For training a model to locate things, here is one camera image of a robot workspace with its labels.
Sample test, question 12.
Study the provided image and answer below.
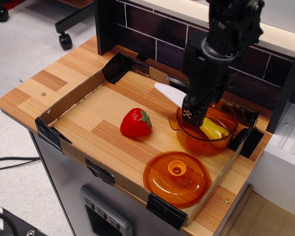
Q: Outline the dark post right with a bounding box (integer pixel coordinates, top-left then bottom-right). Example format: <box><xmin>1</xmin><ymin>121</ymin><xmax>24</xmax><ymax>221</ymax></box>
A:
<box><xmin>266</xmin><ymin>59</ymin><xmax>295</xmax><ymax>133</ymax></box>

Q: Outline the grey oven control panel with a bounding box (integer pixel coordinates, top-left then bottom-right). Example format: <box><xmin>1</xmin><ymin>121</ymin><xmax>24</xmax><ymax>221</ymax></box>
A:
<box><xmin>80</xmin><ymin>186</ymin><xmax>134</xmax><ymax>236</ymax></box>

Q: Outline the orange transparent pot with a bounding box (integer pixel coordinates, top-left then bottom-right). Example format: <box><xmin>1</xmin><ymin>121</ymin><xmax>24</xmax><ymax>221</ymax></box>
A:
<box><xmin>169</xmin><ymin>100</ymin><xmax>245</xmax><ymax>156</ymax></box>

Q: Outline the dark post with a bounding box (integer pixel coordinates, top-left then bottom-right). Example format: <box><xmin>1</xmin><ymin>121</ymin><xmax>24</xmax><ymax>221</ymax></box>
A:
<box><xmin>94</xmin><ymin>0</ymin><xmax>117</xmax><ymax>55</ymax></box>
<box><xmin>266</xmin><ymin>59</ymin><xmax>295</xmax><ymax>133</ymax></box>

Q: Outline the white knife yellow handle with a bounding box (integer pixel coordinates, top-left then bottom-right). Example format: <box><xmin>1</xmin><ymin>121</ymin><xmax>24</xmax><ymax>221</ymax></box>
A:
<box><xmin>154</xmin><ymin>83</ymin><xmax>229</xmax><ymax>140</ymax></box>

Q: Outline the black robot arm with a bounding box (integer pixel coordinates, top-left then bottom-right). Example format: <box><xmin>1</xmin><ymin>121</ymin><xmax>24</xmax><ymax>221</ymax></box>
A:
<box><xmin>181</xmin><ymin>0</ymin><xmax>265</xmax><ymax>127</ymax></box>

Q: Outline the dark post left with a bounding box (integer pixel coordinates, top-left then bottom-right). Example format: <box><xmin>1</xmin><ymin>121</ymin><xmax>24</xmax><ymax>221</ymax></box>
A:
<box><xmin>94</xmin><ymin>0</ymin><xmax>117</xmax><ymax>55</ymax></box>

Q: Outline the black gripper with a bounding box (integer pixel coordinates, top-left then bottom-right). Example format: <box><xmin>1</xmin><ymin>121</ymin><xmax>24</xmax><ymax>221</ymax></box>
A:
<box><xmin>181</xmin><ymin>31</ymin><xmax>237</xmax><ymax>128</ymax></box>

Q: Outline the black caster far left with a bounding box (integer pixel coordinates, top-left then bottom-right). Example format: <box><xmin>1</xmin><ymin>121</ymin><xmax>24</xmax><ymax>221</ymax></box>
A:
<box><xmin>0</xmin><ymin>6</ymin><xmax>9</xmax><ymax>22</ymax></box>

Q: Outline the cardboard fence with black tape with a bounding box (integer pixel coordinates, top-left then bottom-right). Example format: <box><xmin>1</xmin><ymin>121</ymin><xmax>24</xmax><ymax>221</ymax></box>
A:
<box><xmin>33</xmin><ymin>53</ymin><xmax>268</xmax><ymax>235</ymax></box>

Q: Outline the red plastic strawberry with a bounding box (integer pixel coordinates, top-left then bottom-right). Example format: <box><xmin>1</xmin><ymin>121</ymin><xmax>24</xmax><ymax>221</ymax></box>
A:
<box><xmin>120</xmin><ymin>108</ymin><xmax>152</xmax><ymax>137</ymax></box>

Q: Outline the orange transparent pot lid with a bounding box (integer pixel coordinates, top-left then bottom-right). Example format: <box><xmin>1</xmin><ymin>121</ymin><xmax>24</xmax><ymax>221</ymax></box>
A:
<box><xmin>143</xmin><ymin>151</ymin><xmax>211</xmax><ymax>208</ymax></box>

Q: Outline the black floor cable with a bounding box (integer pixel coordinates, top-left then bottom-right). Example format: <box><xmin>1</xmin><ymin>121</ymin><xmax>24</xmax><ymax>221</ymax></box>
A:
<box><xmin>0</xmin><ymin>157</ymin><xmax>41</xmax><ymax>172</ymax></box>

